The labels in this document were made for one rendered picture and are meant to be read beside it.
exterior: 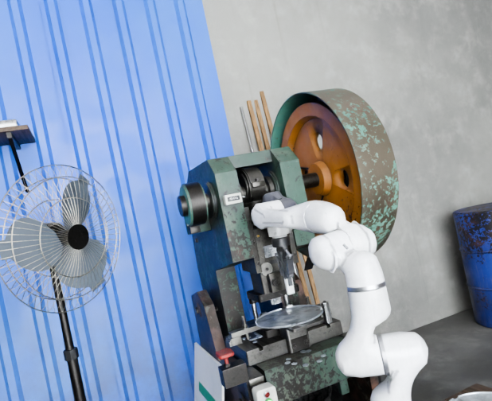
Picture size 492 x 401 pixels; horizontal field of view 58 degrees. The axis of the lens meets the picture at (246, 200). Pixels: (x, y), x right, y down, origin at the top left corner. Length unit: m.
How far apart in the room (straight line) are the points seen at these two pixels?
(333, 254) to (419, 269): 2.70
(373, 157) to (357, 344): 0.78
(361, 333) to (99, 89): 2.33
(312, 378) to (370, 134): 1.00
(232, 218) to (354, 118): 0.64
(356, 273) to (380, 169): 0.63
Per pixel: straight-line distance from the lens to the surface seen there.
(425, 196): 4.05
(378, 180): 1.81
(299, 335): 1.91
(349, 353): 1.35
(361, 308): 1.31
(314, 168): 2.12
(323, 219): 1.39
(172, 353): 3.12
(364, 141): 1.81
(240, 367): 1.75
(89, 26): 3.24
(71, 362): 2.03
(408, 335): 1.37
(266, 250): 1.91
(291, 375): 1.86
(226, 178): 1.82
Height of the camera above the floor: 1.29
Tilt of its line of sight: level
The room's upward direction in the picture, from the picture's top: 12 degrees counter-clockwise
